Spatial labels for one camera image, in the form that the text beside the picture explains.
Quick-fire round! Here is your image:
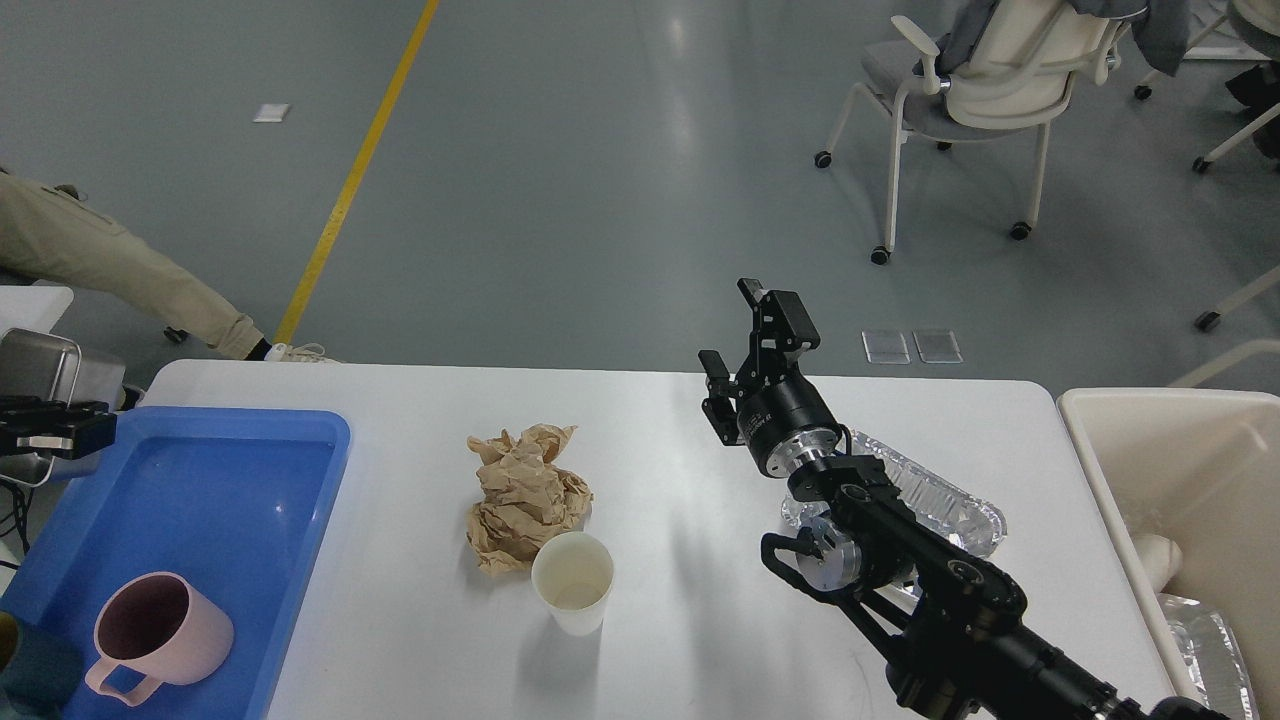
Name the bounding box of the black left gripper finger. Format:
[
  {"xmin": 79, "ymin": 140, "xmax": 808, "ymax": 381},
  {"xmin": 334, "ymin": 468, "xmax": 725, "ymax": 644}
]
[{"xmin": 1, "ymin": 396, "xmax": 116, "ymax": 460}]

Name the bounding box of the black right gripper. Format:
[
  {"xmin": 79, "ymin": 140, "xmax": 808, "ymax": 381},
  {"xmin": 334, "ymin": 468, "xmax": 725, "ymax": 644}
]
[{"xmin": 699, "ymin": 279, "xmax": 842, "ymax": 478}]

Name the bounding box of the stainless steel rectangular tray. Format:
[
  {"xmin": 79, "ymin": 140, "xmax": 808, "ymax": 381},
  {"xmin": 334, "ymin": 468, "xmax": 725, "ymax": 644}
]
[{"xmin": 1, "ymin": 328, "xmax": 125, "ymax": 488}]

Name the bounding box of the pink plastic mug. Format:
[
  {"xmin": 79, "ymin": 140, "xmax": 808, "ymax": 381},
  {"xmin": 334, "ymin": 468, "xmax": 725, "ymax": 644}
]
[{"xmin": 84, "ymin": 571, "xmax": 236, "ymax": 707}]

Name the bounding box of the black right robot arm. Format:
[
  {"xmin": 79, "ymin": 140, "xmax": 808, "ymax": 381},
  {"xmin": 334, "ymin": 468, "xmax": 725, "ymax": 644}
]
[{"xmin": 699, "ymin": 278, "xmax": 1215, "ymax": 719}]

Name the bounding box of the white side table left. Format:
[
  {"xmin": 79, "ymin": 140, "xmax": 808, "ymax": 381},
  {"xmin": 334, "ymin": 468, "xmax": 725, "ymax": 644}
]
[{"xmin": 1, "ymin": 284, "xmax": 74, "ymax": 334}]

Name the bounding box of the blue plastic tray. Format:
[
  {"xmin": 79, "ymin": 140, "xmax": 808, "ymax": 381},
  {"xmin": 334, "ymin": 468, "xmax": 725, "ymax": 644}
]
[{"xmin": 3, "ymin": 407, "xmax": 351, "ymax": 719}]

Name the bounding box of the person in beige trousers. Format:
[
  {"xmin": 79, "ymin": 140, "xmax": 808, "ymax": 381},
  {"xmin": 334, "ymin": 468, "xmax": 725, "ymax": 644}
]
[{"xmin": 1, "ymin": 172, "xmax": 287, "ymax": 361}]

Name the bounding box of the floor outlet plate right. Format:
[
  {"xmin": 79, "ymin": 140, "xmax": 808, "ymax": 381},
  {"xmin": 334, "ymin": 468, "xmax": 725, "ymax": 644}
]
[{"xmin": 911, "ymin": 329, "xmax": 964, "ymax": 364}]

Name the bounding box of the teal object bottom left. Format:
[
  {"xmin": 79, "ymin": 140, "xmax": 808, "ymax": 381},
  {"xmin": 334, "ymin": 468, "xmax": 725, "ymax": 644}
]
[{"xmin": 1, "ymin": 612, "xmax": 84, "ymax": 719}]

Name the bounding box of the white sneaker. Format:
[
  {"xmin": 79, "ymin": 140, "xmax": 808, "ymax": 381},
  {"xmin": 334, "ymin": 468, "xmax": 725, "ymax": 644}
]
[{"xmin": 264, "ymin": 343, "xmax": 339, "ymax": 364}]

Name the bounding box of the crumpled brown paper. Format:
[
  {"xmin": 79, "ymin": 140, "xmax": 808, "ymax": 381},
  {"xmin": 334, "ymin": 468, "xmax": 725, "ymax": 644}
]
[{"xmin": 466, "ymin": 423, "xmax": 594, "ymax": 577}]

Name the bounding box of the white paper cup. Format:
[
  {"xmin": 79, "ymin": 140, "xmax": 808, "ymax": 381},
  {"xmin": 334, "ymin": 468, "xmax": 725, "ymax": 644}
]
[{"xmin": 531, "ymin": 530, "xmax": 614, "ymax": 637}]

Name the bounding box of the crumpled aluminium foil container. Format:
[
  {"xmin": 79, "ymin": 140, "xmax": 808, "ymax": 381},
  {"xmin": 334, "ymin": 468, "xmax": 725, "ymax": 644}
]
[{"xmin": 780, "ymin": 430, "xmax": 1006, "ymax": 591}]

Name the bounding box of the white floor marker tile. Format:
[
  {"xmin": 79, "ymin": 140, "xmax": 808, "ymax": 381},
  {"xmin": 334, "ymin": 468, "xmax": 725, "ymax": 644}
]
[{"xmin": 252, "ymin": 102, "xmax": 291, "ymax": 124}]

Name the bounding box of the white office chair grey seat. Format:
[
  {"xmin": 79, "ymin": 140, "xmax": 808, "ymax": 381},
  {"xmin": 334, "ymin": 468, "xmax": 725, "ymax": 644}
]
[{"xmin": 814, "ymin": 1, "xmax": 1133, "ymax": 265}]

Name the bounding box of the white chair base right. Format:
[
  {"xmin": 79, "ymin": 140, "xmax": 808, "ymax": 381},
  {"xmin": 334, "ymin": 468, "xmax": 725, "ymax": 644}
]
[{"xmin": 1133, "ymin": 0, "xmax": 1280, "ymax": 389}]

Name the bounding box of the beige plastic bin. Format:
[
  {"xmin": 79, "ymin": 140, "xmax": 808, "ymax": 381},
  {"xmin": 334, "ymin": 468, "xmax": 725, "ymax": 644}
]
[{"xmin": 1059, "ymin": 388, "xmax": 1279, "ymax": 719}]

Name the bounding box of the grey jacket on chair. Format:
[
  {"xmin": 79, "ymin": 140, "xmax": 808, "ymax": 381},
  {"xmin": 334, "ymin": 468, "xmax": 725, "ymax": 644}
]
[{"xmin": 934, "ymin": 1, "xmax": 1190, "ymax": 76}]

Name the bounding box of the foil piece in bin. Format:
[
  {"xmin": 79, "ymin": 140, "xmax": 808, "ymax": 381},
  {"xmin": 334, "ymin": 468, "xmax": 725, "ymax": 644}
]
[{"xmin": 1157, "ymin": 593, "xmax": 1260, "ymax": 719}]

